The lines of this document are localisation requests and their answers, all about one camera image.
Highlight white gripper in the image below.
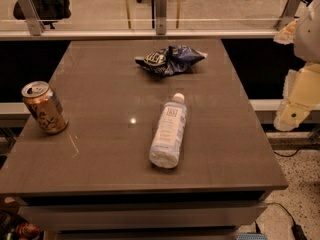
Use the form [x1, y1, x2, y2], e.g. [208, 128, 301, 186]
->
[273, 19, 320, 131]

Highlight blue plastic water bottle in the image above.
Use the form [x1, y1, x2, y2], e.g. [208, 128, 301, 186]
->
[149, 93, 187, 169]

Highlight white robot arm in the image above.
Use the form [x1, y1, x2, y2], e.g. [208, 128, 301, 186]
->
[273, 0, 320, 131]

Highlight orange soda can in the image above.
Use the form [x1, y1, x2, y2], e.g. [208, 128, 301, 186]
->
[21, 81, 68, 134]

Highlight blue crumpled chip bag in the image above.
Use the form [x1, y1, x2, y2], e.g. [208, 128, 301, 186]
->
[134, 45, 207, 76]

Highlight grey table drawer unit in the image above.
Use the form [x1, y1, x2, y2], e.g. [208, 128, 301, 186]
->
[19, 200, 266, 240]

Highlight black office chair left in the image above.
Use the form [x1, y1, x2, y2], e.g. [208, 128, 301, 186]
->
[12, 0, 72, 30]

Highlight red object lower left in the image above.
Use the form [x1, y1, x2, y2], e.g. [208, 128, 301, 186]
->
[16, 222, 40, 240]

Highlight metal railing post right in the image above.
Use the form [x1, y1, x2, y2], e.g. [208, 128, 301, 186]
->
[274, 0, 302, 30]

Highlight metal railing post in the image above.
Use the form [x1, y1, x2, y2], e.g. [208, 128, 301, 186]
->
[17, 0, 44, 36]
[274, 0, 302, 30]
[155, 0, 167, 35]

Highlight metal railing post centre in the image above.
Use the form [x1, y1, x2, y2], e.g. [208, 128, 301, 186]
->
[155, 0, 167, 35]

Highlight black power cable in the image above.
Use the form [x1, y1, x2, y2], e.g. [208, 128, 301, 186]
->
[254, 148, 309, 240]

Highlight metal railing post left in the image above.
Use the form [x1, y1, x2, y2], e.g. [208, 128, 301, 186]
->
[17, 0, 44, 36]

